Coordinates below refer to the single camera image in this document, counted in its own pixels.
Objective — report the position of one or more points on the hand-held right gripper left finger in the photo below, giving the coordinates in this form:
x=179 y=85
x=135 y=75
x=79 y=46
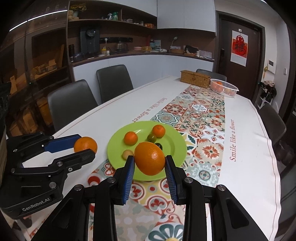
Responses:
x=129 y=180

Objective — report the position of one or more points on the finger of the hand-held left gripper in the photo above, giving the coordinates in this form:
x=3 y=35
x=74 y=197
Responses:
x=76 y=157
x=60 y=144

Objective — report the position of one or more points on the dark wooden door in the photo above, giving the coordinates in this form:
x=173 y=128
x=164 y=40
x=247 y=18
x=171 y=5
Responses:
x=225 y=34

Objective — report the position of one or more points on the glass kettle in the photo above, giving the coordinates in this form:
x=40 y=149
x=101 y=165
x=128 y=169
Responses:
x=121 y=46

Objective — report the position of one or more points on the pink bowl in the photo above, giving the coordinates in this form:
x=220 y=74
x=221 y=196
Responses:
x=138 y=48

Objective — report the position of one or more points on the dark purple plum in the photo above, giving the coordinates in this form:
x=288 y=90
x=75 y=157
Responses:
x=159 y=146

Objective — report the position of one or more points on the yellow bottle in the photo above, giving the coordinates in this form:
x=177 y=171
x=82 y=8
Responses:
x=104 y=51

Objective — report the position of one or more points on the black coffee machine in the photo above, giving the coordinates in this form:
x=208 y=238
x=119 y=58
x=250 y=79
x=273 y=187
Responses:
x=90 y=41

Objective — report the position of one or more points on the white plastic basket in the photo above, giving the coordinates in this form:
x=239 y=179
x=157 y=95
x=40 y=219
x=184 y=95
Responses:
x=230 y=90

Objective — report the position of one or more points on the white upper cabinets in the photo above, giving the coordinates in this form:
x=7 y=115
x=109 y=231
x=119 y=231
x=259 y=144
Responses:
x=186 y=14

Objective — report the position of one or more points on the white wall intercom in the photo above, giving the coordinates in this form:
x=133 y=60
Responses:
x=270 y=66

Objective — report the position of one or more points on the grey dining chair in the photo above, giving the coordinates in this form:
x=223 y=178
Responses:
x=71 y=102
x=211 y=74
x=271 y=122
x=114 y=81

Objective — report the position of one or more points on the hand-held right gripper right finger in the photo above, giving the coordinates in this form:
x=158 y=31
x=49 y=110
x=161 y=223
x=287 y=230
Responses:
x=171 y=180

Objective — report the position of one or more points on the small orange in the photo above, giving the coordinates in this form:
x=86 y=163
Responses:
x=130 y=138
x=158 y=131
x=85 y=144

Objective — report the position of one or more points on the large orange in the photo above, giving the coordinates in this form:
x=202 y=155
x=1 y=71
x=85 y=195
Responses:
x=149 y=160

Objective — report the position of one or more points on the orange in basket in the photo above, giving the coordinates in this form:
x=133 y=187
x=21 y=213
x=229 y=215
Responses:
x=217 y=87

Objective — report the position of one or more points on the small yellow-green fruit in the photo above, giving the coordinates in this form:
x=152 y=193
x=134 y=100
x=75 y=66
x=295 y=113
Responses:
x=128 y=154

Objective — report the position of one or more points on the wicker box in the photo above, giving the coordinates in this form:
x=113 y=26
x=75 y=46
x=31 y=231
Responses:
x=195 y=78

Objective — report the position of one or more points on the green tomato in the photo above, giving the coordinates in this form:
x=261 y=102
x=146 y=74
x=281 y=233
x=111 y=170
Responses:
x=151 y=138

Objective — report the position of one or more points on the round wicker basket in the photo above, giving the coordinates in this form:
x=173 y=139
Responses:
x=177 y=50

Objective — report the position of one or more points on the red and white door poster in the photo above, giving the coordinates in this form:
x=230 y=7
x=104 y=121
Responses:
x=239 y=47

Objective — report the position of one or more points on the green plate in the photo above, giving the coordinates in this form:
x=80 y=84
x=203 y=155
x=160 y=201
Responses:
x=175 y=148

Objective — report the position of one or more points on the black thermos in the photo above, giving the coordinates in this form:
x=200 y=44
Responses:
x=71 y=52

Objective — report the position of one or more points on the dark bag pile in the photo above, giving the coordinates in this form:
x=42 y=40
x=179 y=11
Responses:
x=268 y=89

